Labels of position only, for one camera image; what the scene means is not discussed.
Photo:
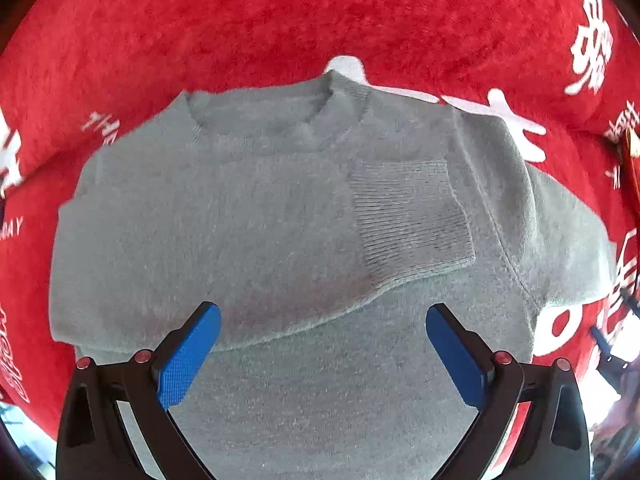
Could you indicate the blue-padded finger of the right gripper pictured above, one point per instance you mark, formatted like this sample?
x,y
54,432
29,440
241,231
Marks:
x,y
609,365
630,301

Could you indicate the grey knit sweater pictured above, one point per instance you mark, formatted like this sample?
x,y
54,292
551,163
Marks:
x,y
300,239

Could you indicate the red bedspread with white print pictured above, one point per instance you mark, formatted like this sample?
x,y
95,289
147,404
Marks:
x,y
100,159

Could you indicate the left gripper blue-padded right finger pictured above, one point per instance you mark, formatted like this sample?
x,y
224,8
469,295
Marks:
x,y
553,443

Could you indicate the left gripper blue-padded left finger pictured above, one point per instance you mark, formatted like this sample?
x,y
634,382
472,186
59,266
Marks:
x,y
93,442

